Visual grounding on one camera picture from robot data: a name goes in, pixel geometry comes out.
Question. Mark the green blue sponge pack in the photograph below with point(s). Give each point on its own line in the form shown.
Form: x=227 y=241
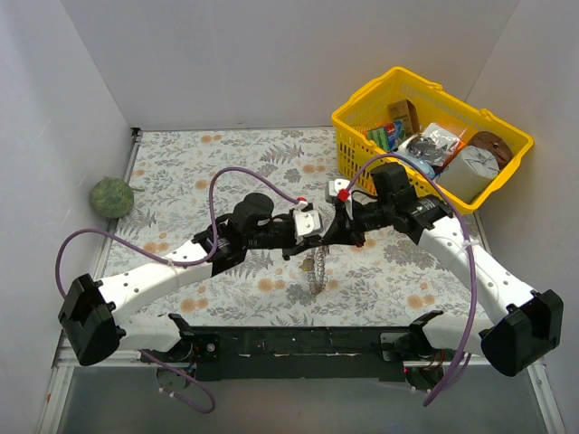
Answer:
x=389 y=136

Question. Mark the silver foil packet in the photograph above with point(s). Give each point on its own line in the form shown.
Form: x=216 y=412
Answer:
x=435 y=145

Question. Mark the green felt ball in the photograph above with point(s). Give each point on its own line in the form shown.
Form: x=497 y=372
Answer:
x=112 y=198

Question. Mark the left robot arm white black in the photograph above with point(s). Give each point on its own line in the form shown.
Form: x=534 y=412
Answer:
x=102 y=316

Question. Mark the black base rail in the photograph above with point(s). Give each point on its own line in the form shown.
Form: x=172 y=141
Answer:
x=276 y=353

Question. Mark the metal disc keyring holder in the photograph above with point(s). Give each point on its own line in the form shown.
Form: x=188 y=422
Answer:
x=314 y=265

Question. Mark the light blue cloth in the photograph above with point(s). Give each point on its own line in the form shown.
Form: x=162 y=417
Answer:
x=422 y=166

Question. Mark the floral table mat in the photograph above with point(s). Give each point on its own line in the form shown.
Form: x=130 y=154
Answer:
x=181 y=176

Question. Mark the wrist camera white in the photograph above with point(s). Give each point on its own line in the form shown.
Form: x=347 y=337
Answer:
x=306 y=219
x=337 y=193

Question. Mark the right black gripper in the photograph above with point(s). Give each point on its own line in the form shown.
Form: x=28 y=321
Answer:
x=343 y=226

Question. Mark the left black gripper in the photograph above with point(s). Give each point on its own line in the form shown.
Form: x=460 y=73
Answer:
x=298 y=241

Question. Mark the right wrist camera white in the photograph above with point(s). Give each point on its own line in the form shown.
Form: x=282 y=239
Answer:
x=337 y=193

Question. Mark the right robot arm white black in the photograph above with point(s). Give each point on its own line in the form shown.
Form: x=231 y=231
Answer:
x=522 y=324

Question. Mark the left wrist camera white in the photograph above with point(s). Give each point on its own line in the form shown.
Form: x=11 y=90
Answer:
x=306 y=219

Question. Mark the brown round disc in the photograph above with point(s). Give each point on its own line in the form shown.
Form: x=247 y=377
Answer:
x=495 y=145

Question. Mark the brown cardboard box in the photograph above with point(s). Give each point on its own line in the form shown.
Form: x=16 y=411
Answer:
x=405 y=111

